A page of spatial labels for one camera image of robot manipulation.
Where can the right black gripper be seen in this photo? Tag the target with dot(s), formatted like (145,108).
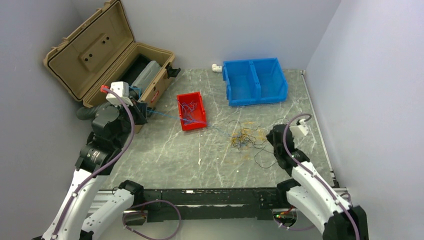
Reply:
(270,137)

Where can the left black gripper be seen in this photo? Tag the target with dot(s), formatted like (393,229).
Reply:
(139,109)

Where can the white pipe elbow fitting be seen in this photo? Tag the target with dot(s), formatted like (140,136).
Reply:
(216,68)

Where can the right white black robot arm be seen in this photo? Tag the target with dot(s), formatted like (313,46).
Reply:
(334,216)

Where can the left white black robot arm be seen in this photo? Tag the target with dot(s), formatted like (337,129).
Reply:
(111,134)

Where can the grey canister in toolbox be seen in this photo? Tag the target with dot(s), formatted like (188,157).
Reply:
(143,80)

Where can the red plastic bin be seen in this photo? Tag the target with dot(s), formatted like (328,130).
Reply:
(191,111)

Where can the blue divided plastic bin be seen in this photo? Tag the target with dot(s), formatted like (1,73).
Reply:
(254,82)

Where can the tan open toolbox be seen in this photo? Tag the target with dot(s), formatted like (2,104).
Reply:
(103,50)

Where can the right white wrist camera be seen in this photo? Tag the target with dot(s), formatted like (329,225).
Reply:
(300,129)

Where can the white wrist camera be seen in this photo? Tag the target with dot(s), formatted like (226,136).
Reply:
(300,129)
(121,89)

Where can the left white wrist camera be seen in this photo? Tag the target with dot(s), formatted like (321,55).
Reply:
(121,89)

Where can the black aluminium base frame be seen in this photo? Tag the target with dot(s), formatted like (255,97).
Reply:
(209,204)

